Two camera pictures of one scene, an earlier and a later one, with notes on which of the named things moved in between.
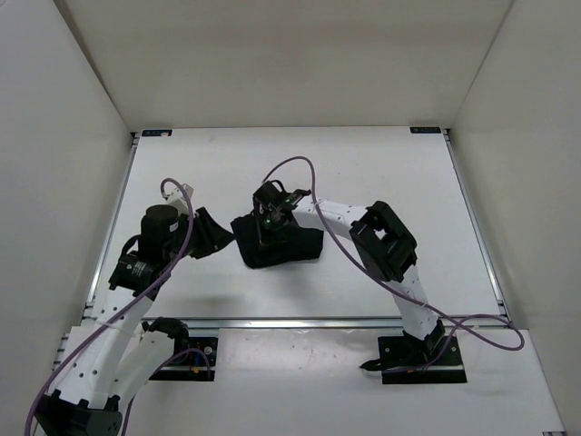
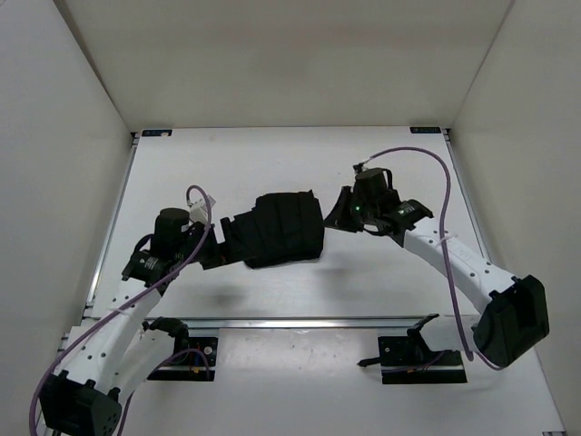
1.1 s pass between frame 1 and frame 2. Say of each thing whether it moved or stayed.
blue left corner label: stayed
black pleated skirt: stayed
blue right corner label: stayed
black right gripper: moved
